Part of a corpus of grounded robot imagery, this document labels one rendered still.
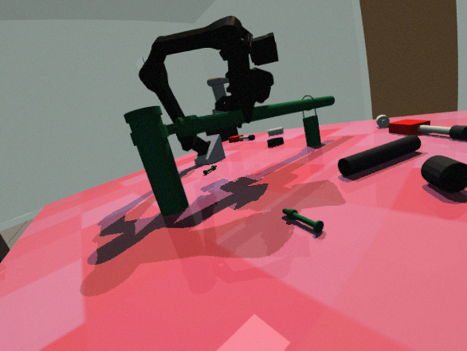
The short white cylinder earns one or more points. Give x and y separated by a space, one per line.
276 131

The green bolt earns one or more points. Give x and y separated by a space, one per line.
212 168
293 214

